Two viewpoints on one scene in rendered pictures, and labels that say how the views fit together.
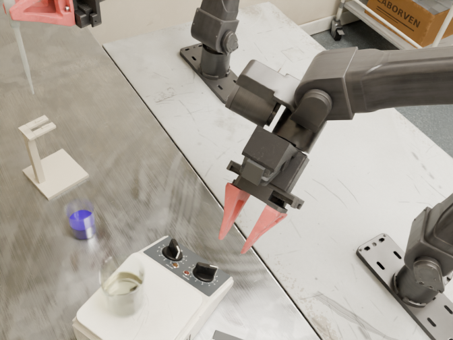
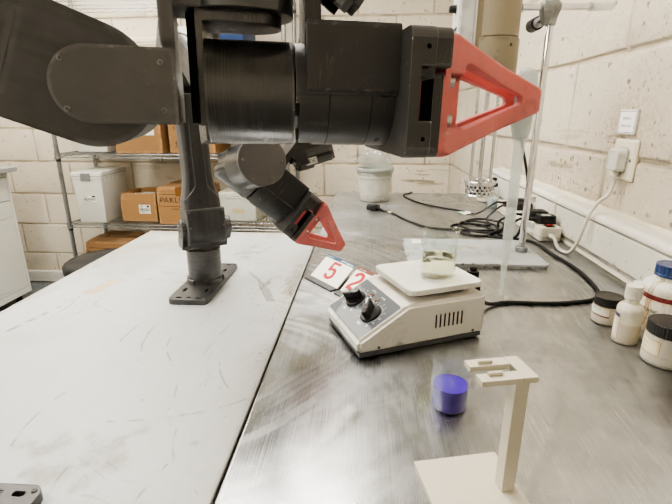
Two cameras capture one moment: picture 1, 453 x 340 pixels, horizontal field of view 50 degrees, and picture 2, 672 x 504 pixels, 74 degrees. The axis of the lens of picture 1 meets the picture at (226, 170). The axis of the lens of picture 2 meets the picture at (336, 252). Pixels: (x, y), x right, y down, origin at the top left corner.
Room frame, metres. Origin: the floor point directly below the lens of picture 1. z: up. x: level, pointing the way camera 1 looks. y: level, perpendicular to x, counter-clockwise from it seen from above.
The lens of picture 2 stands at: (0.81, 0.42, 1.21)
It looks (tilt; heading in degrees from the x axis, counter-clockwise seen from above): 17 degrees down; 224
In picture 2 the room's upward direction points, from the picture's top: straight up
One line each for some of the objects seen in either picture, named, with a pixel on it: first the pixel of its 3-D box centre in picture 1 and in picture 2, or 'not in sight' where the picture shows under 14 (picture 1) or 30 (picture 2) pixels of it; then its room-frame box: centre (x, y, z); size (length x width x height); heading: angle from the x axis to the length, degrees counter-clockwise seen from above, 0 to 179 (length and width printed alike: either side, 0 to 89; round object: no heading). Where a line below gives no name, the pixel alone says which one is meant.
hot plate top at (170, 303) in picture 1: (141, 307); (425, 275); (0.26, 0.08, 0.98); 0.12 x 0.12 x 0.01; 64
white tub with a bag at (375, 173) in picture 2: not in sight; (375, 172); (-0.52, -0.66, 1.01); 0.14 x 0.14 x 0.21
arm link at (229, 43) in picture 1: (217, 35); not in sight; (0.85, 0.06, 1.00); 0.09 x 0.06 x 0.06; 60
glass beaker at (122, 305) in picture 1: (122, 289); (440, 252); (0.26, 0.10, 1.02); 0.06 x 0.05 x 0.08; 155
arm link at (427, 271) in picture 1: (433, 256); (204, 232); (0.40, -0.31, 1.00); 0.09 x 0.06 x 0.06; 163
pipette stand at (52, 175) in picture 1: (50, 150); (479, 435); (0.51, 0.29, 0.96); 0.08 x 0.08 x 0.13; 53
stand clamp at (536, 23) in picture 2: not in sight; (541, 16); (-0.24, 0.01, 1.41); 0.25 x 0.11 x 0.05; 130
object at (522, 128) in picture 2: not in sight; (526, 104); (0.50, 0.30, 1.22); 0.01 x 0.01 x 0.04; 53
